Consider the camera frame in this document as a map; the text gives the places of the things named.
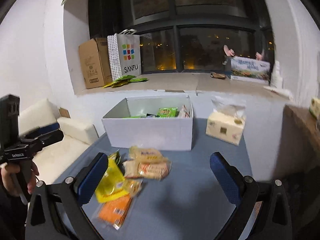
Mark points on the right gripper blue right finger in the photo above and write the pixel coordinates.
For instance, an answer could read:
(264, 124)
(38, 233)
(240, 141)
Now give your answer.
(228, 177)

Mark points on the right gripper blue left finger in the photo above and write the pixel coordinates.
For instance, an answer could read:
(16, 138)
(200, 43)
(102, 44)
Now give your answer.
(89, 178)

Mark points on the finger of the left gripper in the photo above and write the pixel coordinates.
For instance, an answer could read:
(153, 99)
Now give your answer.
(39, 131)

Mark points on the yellow snack bag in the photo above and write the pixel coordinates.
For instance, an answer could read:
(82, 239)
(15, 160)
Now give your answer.
(111, 185)

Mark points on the orange snack packet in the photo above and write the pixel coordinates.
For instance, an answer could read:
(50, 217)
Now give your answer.
(113, 213)

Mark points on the beige biscuit packet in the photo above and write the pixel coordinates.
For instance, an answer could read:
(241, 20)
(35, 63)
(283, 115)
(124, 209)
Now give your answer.
(146, 163)

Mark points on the left hand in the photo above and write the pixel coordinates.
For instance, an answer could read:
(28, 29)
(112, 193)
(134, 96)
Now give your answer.
(8, 182)

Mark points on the cream sofa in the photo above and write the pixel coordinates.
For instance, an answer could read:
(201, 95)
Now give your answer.
(64, 139)

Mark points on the tissue pack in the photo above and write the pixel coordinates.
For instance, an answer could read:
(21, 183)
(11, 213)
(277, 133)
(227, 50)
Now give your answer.
(227, 120)

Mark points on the wooden side shelf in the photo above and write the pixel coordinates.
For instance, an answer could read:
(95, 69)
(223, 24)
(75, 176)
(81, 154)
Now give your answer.
(299, 142)

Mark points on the white cardboard box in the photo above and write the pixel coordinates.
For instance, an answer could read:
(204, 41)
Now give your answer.
(133, 122)

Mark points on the white red snack bag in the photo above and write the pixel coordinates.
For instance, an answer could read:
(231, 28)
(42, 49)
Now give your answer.
(184, 112)

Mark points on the green snack bag in box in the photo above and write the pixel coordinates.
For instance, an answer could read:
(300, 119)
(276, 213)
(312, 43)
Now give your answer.
(167, 112)

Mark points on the brown cardboard box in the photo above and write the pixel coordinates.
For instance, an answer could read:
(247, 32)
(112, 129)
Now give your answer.
(95, 63)

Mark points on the green snack packets on sill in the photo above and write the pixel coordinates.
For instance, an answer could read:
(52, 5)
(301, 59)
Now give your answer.
(124, 80)

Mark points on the small brown item on sill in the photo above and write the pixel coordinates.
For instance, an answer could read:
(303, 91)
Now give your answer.
(218, 76)

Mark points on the printed gift box on sill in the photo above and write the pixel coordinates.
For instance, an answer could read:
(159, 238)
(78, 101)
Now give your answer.
(245, 68)

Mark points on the white SANFU shopping bag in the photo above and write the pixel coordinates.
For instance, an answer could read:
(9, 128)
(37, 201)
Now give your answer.
(124, 55)

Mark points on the dark window frame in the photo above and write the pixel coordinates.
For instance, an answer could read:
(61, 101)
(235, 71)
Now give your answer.
(188, 35)

